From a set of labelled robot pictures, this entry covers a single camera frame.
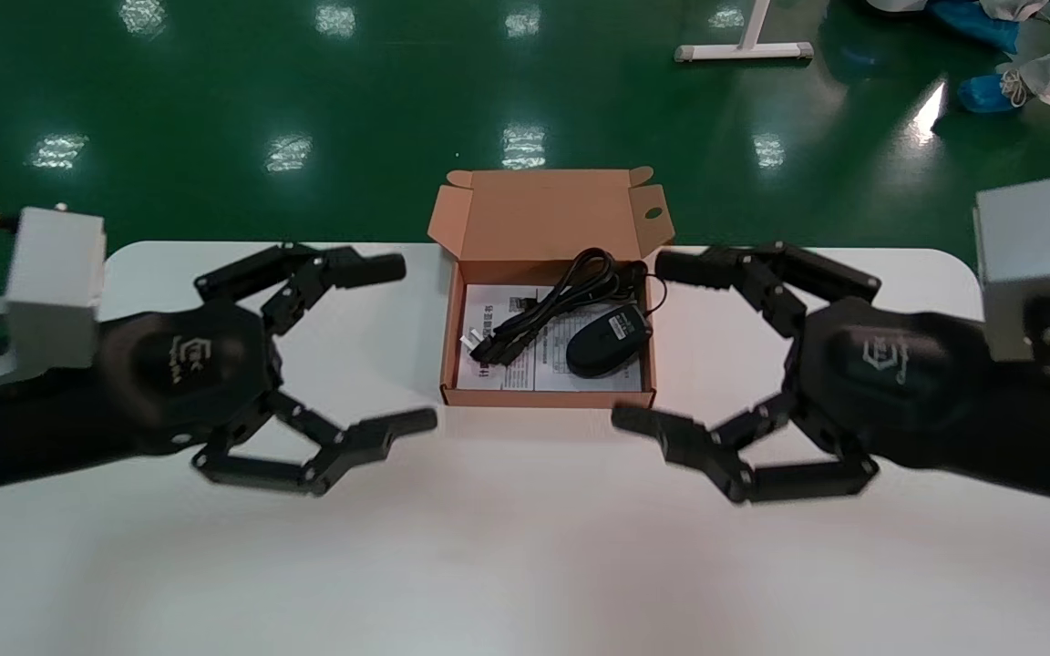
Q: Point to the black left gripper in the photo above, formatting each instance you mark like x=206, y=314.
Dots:
x=188, y=364

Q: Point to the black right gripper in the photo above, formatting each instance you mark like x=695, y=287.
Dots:
x=890, y=374

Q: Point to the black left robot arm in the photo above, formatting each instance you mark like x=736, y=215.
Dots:
x=15, y=437

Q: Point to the brown cardboard storage box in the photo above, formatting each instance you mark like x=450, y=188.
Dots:
x=534, y=214

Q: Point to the white printed instruction sheet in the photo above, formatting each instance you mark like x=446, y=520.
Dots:
x=543, y=364

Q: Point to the white metal stand foot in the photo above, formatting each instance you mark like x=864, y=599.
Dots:
x=744, y=47

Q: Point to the blue shoe cover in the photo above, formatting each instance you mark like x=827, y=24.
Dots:
x=976, y=23
x=988, y=93

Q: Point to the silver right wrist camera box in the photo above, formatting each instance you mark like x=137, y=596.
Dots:
x=1031, y=264

